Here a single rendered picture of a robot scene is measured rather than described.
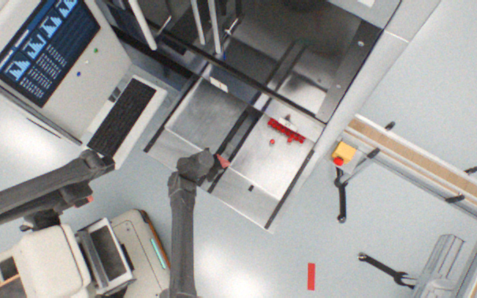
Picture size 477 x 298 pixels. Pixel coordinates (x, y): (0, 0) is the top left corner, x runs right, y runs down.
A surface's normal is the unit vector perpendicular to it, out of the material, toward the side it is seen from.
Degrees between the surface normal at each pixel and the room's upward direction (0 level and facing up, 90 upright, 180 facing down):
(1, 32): 90
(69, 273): 42
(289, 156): 0
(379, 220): 0
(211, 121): 0
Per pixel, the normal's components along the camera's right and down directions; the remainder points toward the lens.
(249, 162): -0.04, -0.26
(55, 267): 0.57, -0.51
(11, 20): 0.88, 0.46
